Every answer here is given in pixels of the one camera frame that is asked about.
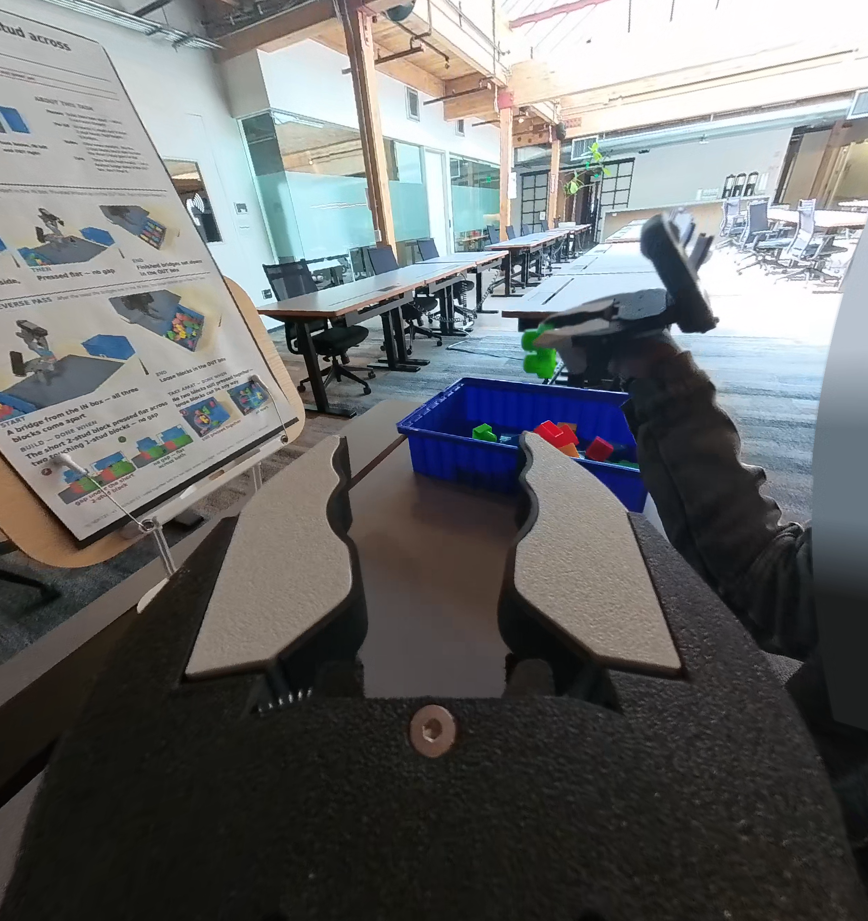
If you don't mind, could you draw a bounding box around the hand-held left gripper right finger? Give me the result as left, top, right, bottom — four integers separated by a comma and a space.
501, 430, 684, 679

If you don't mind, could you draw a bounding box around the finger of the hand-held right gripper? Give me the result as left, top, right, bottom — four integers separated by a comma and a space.
548, 319, 623, 348
540, 297, 620, 335

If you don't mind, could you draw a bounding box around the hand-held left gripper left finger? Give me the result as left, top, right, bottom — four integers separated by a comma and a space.
184, 434, 369, 683

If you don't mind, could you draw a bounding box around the blue plastic bin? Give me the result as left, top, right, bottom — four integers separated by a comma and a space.
397, 377, 649, 513

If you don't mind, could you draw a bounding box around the person's right forearm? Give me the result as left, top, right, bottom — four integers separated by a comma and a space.
617, 334, 820, 659

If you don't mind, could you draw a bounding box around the long white desk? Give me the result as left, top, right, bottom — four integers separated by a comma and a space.
502, 241, 665, 321

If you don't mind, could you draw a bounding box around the long wooden desk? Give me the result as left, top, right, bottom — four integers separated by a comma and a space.
486, 224, 593, 297
258, 260, 489, 420

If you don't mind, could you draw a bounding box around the group of grey office chairs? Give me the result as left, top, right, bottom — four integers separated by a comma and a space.
718, 198, 856, 285

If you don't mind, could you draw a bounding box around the green potted plant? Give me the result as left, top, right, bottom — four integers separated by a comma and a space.
563, 140, 615, 199

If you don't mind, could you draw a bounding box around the black office chair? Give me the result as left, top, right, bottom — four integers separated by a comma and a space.
365, 245, 442, 346
263, 259, 375, 397

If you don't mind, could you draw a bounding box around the wooden display board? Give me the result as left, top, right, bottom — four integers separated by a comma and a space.
0, 273, 307, 569

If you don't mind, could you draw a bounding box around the black stand leg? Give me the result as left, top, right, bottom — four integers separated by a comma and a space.
0, 504, 61, 602

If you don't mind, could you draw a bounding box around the wooden support pillar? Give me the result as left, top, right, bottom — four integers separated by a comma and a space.
344, 14, 399, 249

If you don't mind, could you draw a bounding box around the printed instruction sheet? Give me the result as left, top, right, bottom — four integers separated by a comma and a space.
0, 14, 302, 541

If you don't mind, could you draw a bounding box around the metal wire page holder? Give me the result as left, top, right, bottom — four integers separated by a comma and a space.
60, 370, 291, 537

